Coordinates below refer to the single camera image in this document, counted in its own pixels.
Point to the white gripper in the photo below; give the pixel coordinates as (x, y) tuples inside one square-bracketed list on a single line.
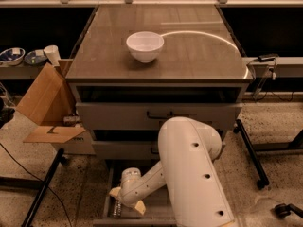
[(129, 192)]

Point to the black power adapter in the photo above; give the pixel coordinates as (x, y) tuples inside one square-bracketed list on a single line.
[(267, 57)]

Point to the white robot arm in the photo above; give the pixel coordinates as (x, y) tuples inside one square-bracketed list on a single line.
[(176, 124)]

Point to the clear plastic water bottle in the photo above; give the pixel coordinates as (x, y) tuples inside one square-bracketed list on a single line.
[(117, 209)]

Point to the grey drawer cabinet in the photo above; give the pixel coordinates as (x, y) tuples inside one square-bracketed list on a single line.
[(198, 50)]

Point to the black stand leg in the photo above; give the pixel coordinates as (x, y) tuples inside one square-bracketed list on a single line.
[(42, 189), (262, 177)]

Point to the white paper cup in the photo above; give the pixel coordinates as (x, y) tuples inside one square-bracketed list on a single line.
[(52, 52)]

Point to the grey top drawer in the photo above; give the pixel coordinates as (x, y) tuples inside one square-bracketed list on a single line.
[(113, 108)]

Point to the blue patterned bowl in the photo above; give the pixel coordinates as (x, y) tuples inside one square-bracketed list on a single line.
[(12, 56)]

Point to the black right stand leg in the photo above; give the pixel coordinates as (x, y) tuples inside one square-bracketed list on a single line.
[(262, 177)]

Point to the white ceramic bowl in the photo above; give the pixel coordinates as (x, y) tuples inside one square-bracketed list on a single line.
[(145, 46)]

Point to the black caster wheel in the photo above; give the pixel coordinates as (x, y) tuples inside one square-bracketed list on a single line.
[(284, 210)]

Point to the black left stand leg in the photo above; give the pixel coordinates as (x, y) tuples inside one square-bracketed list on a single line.
[(42, 189)]

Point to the grey open bottom drawer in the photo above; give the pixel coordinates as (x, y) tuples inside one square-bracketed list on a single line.
[(182, 193)]

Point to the brown cardboard box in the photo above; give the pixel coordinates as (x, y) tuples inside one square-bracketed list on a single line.
[(50, 104)]

